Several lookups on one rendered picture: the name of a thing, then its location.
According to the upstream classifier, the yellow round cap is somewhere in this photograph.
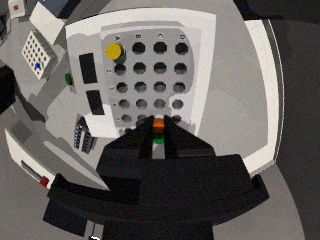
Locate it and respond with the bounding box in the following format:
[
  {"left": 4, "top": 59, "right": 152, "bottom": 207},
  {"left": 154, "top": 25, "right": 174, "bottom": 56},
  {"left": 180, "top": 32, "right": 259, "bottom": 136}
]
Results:
[{"left": 105, "top": 43, "right": 125, "bottom": 60}]

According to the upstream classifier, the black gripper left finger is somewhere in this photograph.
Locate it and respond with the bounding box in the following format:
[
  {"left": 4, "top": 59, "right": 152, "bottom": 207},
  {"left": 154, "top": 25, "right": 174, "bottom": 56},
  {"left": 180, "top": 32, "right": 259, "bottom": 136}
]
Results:
[{"left": 100, "top": 115, "right": 153, "bottom": 159}]

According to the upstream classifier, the white tube rack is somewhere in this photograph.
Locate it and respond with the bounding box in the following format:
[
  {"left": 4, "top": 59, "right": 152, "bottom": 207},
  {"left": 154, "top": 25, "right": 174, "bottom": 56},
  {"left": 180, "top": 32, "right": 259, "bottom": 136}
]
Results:
[{"left": 22, "top": 29, "right": 57, "bottom": 80}]

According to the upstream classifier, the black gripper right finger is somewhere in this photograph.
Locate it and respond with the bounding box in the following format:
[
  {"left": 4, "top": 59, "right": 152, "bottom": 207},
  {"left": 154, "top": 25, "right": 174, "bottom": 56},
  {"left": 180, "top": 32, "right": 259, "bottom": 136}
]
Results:
[{"left": 164, "top": 115, "right": 216, "bottom": 159}]

